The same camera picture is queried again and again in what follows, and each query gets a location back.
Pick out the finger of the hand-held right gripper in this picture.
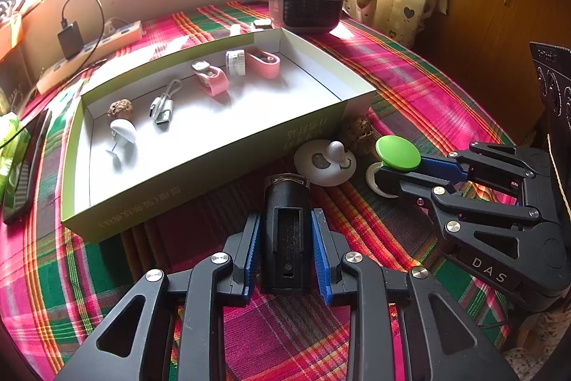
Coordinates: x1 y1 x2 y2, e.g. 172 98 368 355
418 142 550 198
376 169 555 238

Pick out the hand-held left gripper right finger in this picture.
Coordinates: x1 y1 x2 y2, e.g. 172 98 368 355
311 209 518 381

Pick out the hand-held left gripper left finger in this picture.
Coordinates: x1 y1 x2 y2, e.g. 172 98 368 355
54 211 262 381

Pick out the black rectangular device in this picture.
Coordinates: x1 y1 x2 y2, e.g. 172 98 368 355
260 173 313 296

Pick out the green round suction hook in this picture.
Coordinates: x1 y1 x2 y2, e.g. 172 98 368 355
366 135 422 200

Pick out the white panda suction hook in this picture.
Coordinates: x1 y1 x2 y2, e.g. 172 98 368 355
293 139 358 186

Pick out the green cardboard box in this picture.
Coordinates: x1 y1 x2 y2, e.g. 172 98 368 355
60 27 378 243

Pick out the short white usb cable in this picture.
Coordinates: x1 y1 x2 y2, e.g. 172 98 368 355
149 79 183 129

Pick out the white plug adapter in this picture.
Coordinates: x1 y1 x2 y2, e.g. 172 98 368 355
106 119 139 161

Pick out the pink clip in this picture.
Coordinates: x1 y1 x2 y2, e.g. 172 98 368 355
191 60 229 97
245 48 282 79

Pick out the brown walnut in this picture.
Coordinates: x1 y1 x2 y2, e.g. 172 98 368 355
108 98 135 120
341 115 373 152

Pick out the black patterned panel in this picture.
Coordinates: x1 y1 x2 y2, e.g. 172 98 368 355
529 42 571 225

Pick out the wooden cabinet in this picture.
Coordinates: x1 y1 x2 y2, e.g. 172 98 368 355
410 0 571 150

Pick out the plaid tablecloth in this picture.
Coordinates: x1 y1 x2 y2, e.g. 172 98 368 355
0 0 531 381

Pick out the small white ribbed cap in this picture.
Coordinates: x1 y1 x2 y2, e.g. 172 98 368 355
225 49 247 77

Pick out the black smartphone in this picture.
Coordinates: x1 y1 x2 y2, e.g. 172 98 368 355
2 110 53 225

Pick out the white power strip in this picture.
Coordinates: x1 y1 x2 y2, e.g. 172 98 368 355
36 20 146 95

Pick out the green wet wipes pack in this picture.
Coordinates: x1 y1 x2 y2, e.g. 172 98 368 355
0 115 32 196

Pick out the black charger adapter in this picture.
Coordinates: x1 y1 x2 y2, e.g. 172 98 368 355
58 23 85 60

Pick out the orange plastic bin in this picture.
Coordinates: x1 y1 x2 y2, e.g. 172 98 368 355
0 15 24 61

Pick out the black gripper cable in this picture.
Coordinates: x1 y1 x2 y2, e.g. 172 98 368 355
478 317 510 332

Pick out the black charging cable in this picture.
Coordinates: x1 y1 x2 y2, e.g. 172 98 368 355
61 0 108 71

